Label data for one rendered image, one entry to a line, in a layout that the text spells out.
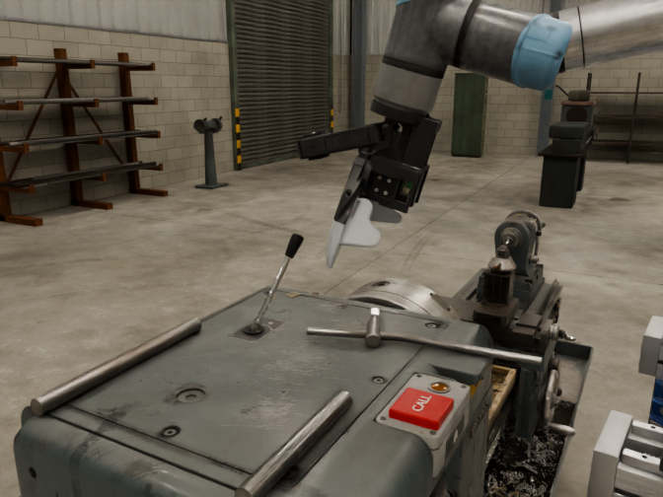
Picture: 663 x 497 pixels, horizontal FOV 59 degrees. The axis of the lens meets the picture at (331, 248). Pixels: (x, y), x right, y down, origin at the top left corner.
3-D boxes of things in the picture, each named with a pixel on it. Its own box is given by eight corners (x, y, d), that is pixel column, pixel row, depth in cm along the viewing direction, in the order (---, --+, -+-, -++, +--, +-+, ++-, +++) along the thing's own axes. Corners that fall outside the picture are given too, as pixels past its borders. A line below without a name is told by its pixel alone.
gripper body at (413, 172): (404, 219, 70) (435, 120, 66) (338, 196, 72) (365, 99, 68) (416, 207, 77) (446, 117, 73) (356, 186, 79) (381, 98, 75)
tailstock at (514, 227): (528, 304, 212) (536, 226, 204) (475, 295, 221) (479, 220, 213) (543, 281, 237) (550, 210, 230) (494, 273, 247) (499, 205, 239)
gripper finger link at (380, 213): (393, 248, 83) (400, 208, 76) (354, 235, 85) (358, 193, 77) (401, 233, 85) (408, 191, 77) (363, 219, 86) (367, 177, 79)
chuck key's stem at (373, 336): (368, 318, 97) (364, 347, 86) (368, 305, 96) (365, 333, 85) (381, 319, 97) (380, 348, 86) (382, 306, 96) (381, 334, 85)
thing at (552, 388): (550, 451, 165) (558, 376, 159) (513, 441, 170) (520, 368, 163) (563, 407, 188) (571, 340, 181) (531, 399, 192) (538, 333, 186)
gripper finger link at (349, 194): (343, 220, 68) (372, 156, 70) (331, 215, 68) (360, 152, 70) (347, 234, 72) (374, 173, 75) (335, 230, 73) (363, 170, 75)
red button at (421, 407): (437, 438, 65) (438, 421, 65) (387, 423, 68) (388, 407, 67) (453, 412, 70) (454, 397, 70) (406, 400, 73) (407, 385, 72)
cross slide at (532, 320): (545, 350, 161) (547, 334, 160) (400, 320, 181) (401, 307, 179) (554, 328, 175) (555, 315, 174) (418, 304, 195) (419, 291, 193)
